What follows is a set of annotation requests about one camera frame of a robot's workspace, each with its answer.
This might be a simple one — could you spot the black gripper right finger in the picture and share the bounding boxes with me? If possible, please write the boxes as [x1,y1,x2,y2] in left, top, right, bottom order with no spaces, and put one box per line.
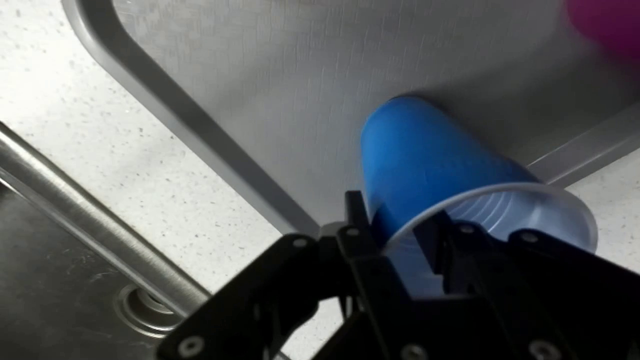
[411,209,640,360]

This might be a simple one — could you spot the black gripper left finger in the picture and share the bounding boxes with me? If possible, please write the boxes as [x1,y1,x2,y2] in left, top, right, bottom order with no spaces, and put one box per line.
[154,189,432,360]

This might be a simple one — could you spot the blue plastic cup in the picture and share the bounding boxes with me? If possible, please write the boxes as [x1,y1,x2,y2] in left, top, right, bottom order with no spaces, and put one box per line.
[357,94,600,303]

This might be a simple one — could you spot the pink plastic cup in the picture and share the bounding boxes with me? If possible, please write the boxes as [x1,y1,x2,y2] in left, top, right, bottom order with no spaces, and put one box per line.
[566,0,640,68]

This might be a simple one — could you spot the grey serving tray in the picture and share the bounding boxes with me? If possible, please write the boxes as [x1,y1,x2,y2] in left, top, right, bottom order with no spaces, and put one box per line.
[60,0,640,238]

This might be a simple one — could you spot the stainless steel sink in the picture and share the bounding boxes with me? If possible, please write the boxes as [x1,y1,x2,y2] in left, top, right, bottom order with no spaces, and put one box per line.
[0,123,212,360]

